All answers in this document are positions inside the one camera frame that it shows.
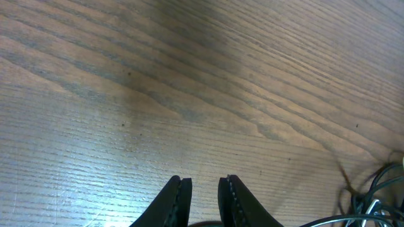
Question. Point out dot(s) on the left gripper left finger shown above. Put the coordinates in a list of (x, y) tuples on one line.
[(171, 207)]

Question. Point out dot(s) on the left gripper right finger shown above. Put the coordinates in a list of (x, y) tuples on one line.
[(238, 206)]

